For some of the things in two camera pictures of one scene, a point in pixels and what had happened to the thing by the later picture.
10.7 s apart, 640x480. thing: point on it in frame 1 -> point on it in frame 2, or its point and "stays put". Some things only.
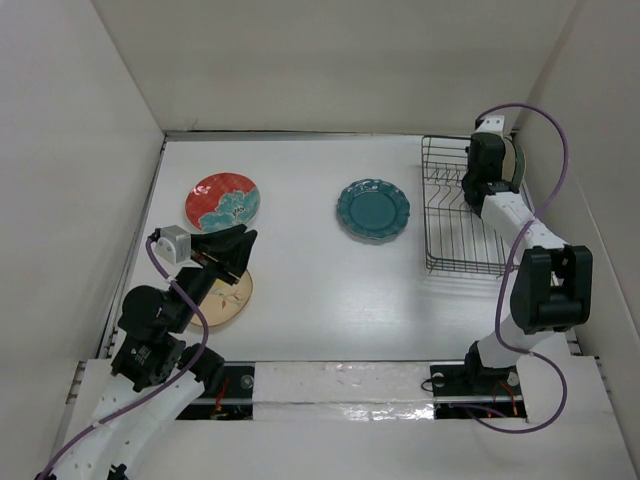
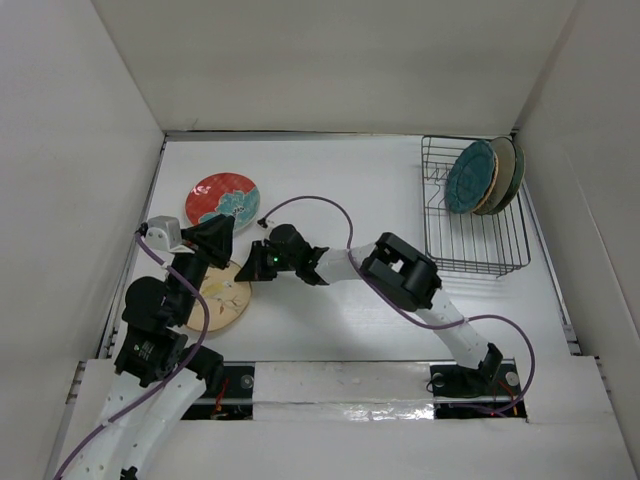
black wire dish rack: x=457 y=238 stays put
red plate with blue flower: x=222 y=200 stays put
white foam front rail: x=563 y=397 stays put
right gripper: x=503 y=158 -> x=255 y=269
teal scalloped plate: x=373 y=208 -> x=470 y=176
